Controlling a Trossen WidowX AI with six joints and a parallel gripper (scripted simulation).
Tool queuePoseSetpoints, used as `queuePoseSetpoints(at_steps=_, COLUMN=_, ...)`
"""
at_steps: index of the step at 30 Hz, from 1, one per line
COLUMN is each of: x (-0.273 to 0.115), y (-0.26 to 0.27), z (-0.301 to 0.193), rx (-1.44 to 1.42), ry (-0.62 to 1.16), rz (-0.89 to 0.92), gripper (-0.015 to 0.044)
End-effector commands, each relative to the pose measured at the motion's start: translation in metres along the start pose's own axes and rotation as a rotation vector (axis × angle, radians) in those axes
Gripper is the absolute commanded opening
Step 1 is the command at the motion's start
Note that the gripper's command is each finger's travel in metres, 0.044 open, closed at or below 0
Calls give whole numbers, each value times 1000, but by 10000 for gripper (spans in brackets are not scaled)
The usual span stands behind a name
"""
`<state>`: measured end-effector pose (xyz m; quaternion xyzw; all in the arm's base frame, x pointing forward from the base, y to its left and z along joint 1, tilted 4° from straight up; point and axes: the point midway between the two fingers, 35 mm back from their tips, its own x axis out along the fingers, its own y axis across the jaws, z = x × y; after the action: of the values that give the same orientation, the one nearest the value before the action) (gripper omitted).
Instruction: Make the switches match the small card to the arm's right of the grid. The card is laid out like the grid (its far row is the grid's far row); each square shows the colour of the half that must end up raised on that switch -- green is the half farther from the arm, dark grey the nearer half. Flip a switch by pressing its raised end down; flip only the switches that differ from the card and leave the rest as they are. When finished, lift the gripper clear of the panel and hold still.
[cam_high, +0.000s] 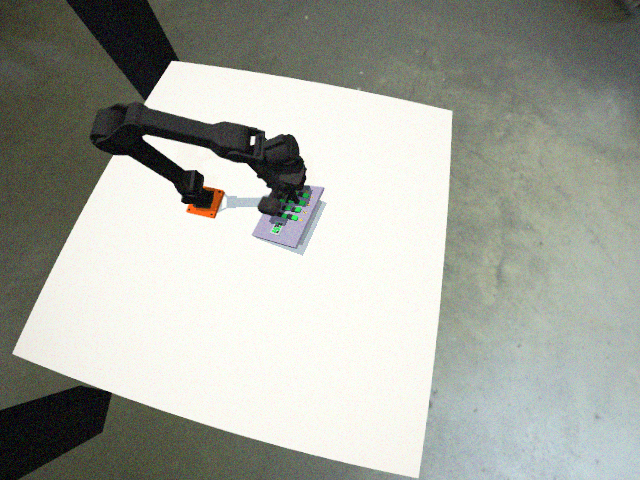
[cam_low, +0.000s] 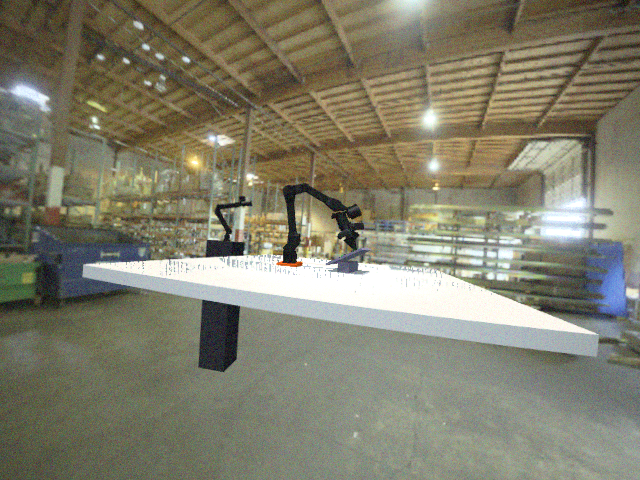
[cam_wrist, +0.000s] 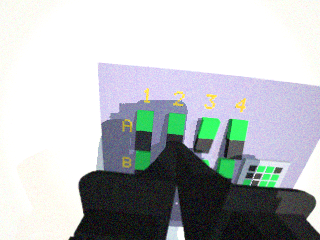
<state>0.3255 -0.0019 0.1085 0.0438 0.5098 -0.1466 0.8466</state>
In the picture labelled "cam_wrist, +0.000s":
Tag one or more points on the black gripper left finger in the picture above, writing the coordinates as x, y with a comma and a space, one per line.
150, 193

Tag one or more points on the pale lavender switch panel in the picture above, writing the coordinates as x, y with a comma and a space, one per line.
252, 131

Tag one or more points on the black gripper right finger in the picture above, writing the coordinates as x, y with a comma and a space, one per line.
207, 199

